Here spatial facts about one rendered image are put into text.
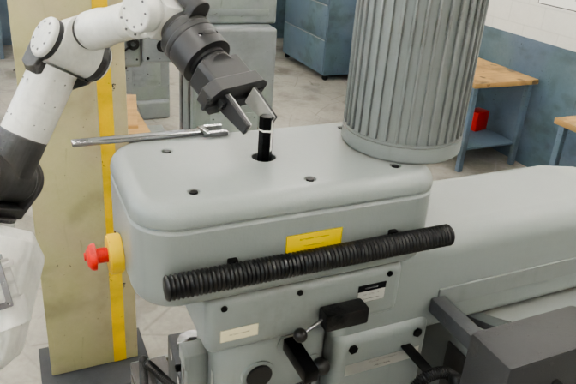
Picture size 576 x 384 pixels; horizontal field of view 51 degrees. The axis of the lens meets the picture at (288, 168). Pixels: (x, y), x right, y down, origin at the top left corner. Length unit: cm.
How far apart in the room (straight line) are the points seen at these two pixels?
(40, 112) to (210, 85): 42
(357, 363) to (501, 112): 564
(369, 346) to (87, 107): 186
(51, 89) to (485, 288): 88
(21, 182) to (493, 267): 89
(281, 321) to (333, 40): 746
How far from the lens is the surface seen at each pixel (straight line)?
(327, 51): 829
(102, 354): 331
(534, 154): 632
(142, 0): 98
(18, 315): 110
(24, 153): 122
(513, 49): 645
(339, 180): 87
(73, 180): 277
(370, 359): 109
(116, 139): 97
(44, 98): 121
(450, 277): 110
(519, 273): 122
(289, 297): 92
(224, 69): 93
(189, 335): 172
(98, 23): 112
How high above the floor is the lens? 225
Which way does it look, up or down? 24 degrees down
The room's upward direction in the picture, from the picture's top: 4 degrees clockwise
